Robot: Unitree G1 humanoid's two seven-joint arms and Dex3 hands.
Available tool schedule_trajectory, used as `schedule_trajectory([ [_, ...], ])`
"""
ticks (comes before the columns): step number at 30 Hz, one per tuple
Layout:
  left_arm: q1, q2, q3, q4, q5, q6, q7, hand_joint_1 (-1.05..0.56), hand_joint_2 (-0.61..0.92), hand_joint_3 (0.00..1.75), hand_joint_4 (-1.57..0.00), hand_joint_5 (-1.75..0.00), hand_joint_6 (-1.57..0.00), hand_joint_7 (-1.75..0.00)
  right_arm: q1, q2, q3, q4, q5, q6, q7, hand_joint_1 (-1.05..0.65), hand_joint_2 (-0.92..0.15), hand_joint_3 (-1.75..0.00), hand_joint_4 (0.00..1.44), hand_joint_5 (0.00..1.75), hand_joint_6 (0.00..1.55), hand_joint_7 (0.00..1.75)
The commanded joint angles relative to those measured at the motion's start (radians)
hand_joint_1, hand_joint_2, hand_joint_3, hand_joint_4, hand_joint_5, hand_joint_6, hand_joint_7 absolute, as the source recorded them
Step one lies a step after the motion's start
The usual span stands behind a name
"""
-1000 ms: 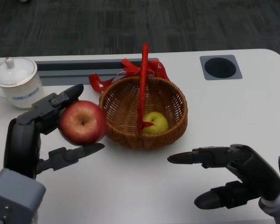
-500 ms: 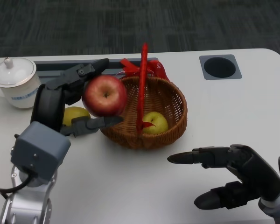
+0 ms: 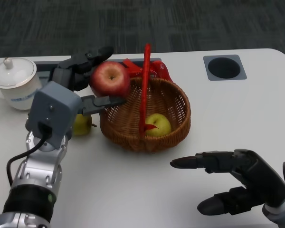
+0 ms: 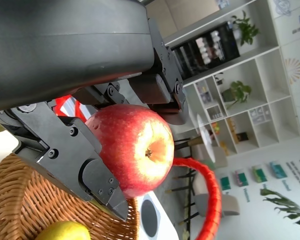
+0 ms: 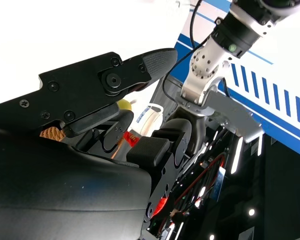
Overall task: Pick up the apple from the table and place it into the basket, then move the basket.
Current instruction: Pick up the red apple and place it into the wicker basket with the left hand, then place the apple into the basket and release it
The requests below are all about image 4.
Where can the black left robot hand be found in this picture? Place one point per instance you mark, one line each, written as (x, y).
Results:
(65, 50)

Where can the red apple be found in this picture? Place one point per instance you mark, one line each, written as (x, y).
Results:
(130, 150)

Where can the yellow-green apple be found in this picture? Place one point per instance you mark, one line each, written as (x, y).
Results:
(62, 232)

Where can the red ribbon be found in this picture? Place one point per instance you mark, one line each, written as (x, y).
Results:
(65, 107)

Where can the black display cabinet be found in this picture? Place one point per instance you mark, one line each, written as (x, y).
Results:
(215, 50)

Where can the round white side table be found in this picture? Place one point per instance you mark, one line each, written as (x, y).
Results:
(206, 137)

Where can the green potted plant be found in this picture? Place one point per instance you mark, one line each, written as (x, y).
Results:
(237, 92)
(246, 28)

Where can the grey table grommet with hole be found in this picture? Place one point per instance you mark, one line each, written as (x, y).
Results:
(149, 215)

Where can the white shelf unit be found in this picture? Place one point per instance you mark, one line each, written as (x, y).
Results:
(265, 82)

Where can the large leafy floor plant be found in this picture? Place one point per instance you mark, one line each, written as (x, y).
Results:
(287, 206)

